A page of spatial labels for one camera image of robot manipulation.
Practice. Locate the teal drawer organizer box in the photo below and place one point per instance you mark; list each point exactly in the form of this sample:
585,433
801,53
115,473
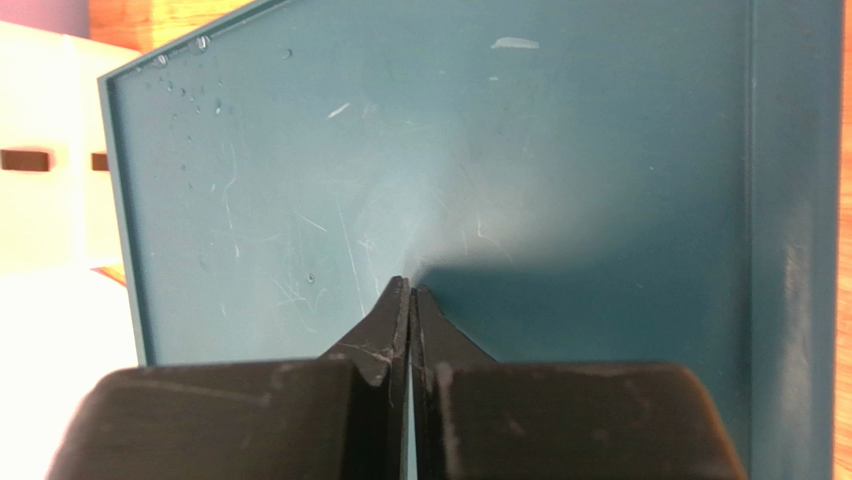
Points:
574,180

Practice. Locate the white storage cabinet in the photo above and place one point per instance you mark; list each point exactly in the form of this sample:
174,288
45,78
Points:
57,203

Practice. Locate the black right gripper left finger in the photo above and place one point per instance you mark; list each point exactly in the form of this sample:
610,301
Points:
342,415

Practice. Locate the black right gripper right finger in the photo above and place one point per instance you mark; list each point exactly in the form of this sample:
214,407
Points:
477,418

